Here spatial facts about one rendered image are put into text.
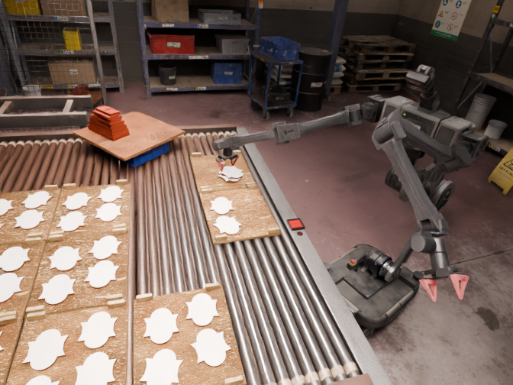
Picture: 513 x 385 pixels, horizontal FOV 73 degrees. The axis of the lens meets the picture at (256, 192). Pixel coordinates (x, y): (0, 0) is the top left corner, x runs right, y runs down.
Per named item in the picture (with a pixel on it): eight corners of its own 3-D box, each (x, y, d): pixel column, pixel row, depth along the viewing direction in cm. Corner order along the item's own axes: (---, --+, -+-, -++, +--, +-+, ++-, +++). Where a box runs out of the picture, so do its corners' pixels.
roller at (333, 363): (230, 136, 271) (230, 130, 269) (347, 386, 121) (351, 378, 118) (224, 136, 270) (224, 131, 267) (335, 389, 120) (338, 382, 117)
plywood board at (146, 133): (135, 112, 257) (135, 110, 256) (185, 133, 236) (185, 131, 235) (72, 134, 222) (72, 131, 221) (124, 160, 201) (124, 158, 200)
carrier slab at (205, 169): (241, 155, 239) (241, 153, 238) (256, 189, 207) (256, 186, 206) (190, 158, 230) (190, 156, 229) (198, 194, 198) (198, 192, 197)
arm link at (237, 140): (292, 141, 171) (288, 120, 169) (285, 143, 168) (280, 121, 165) (237, 149, 203) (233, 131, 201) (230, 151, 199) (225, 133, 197)
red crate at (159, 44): (190, 47, 581) (189, 29, 565) (195, 54, 547) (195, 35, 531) (150, 47, 561) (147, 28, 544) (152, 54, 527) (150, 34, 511)
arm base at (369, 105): (375, 123, 184) (382, 101, 177) (366, 126, 179) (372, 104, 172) (362, 117, 189) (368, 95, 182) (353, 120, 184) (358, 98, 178)
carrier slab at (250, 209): (257, 189, 207) (258, 187, 206) (281, 234, 175) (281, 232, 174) (199, 195, 197) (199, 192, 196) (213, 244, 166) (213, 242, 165)
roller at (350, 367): (236, 135, 273) (236, 130, 270) (360, 382, 122) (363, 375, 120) (230, 136, 272) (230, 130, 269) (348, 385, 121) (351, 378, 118)
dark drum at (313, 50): (312, 98, 616) (321, 45, 565) (328, 111, 571) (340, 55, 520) (282, 99, 598) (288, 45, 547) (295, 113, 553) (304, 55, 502)
